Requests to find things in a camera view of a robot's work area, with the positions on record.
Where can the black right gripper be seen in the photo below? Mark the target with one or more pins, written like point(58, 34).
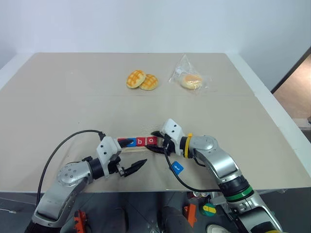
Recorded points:
point(169, 145)

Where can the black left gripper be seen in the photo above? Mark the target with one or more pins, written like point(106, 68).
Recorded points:
point(117, 168)

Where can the red letter o block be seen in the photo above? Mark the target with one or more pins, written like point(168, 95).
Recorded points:
point(151, 140)

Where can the red letter b block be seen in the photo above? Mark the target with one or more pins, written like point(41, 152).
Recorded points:
point(140, 141)

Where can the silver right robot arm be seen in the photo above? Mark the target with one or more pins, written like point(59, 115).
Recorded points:
point(218, 160)

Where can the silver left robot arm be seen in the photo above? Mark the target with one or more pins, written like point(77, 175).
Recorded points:
point(70, 177)

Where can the blue letter o block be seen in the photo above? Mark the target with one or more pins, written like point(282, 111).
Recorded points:
point(132, 142)

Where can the red letter r block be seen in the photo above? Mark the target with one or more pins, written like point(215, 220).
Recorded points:
point(121, 139)

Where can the blue letter t block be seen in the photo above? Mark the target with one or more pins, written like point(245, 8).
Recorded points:
point(177, 167)

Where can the red blue block bar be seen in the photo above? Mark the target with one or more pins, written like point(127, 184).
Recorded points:
point(136, 149)

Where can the yellow zip tie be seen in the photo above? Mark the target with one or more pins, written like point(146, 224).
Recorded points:
point(187, 145)

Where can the golden crosshatched bun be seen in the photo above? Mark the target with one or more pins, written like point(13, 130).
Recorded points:
point(135, 78)
point(150, 82)

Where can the pale round bun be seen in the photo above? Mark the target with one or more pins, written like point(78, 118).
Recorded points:
point(192, 81)

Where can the bun in plastic bag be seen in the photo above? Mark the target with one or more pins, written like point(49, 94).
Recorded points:
point(187, 66)

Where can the orange and black tool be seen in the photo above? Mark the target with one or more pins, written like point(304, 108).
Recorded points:
point(80, 221)

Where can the yellow and green object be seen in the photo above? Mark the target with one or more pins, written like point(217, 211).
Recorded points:
point(209, 210)

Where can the white shoe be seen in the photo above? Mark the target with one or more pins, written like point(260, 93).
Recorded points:
point(217, 228)

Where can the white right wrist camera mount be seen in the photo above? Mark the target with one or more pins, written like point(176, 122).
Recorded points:
point(173, 132)

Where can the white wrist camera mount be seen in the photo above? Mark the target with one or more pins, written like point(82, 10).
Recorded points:
point(173, 132)
point(108, 149)

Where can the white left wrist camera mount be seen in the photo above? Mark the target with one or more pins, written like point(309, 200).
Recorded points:
point(108, 149)

